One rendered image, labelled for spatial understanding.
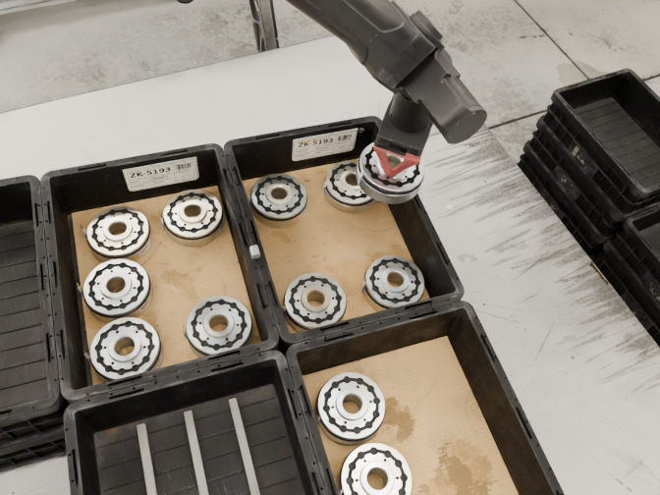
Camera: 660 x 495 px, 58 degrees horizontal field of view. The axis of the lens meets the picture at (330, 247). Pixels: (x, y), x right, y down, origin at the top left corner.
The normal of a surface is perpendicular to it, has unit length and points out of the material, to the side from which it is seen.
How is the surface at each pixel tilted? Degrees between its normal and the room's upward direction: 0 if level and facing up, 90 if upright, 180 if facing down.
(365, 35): 94
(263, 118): 0
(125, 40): 0
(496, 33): 0
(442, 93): 46
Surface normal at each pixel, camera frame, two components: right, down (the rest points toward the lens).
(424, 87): -0.56, -0.12
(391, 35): 0.48, 0.80
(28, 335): 0.10, -0.53
